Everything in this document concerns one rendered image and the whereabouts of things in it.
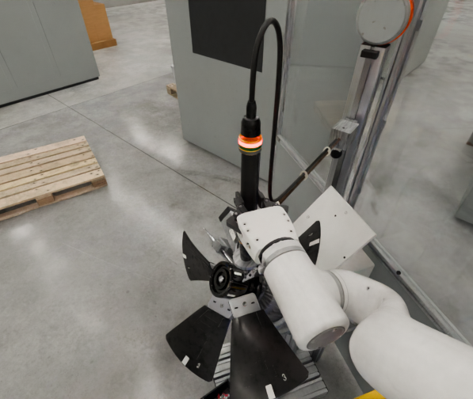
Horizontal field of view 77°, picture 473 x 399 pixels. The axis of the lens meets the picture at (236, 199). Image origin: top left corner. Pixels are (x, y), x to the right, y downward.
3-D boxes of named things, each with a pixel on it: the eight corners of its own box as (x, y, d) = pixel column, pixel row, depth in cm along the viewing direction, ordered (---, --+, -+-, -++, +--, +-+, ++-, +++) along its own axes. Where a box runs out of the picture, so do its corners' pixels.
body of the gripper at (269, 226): (253, 276, 55) (234, 233, 63) (303, 262, 57) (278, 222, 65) (255, 251, 50) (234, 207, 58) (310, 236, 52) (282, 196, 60)
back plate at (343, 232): (215, 271, 147) (214, 271, 146) (314, 166, 123) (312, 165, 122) (254, 387, 109) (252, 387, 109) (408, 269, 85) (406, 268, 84)
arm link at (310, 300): (319, 249, 52) (276, 250, 48) (368, 318, 43) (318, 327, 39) (299, 279, 57) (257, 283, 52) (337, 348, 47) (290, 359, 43)
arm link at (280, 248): (260, 286, 54) (253, 273, 56) (303, 274, 56) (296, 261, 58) (262, 258, 48) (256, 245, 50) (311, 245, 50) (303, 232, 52)
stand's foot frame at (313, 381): (292, 325, 211) (293, 320, 206) (326, 395, 179) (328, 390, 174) (207, 355, 196) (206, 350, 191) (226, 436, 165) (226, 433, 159)
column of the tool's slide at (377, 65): (295, 309, 221) (366, 39, 101) (306, 315, 217) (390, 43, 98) (291, 315, 217) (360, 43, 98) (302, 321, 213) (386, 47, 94)
